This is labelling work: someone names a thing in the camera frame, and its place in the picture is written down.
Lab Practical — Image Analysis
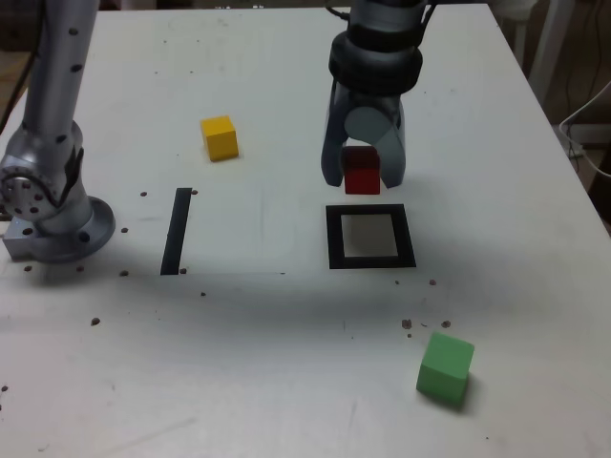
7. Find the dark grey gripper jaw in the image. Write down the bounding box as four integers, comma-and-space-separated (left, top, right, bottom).
320, 79, 354, 189

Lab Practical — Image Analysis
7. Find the black tape strip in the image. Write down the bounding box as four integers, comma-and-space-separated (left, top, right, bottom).
159, 187, 193, 277

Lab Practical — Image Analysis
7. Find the white cable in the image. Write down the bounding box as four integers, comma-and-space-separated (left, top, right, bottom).
557, 78, 611, 180

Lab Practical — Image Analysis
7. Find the green cube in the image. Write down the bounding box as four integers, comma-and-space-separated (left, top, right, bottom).
415, 330, 476, 410

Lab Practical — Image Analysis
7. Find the yellow cube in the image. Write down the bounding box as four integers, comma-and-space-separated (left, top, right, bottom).
200, 114, 240, 163

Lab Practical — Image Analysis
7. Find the white furniture leg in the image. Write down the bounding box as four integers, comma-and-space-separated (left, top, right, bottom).
528, 0, 574, 104

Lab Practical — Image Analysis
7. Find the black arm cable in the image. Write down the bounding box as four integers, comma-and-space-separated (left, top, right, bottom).
325, 0, 435, 26

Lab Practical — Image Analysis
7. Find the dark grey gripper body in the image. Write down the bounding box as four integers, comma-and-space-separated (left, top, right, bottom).
349, 89, 403, 127

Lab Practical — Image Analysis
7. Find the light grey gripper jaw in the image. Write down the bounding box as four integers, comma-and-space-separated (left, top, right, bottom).
344, 100, 409, 189

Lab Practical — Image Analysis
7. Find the red cube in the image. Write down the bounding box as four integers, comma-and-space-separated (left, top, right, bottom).
341, 146, 382, 196

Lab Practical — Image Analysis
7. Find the white stool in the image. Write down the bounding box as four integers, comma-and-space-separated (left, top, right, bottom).
491, 0, 538, 73

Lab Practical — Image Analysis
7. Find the black tape square outline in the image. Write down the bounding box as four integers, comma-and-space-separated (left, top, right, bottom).
326, 203, 417, 271

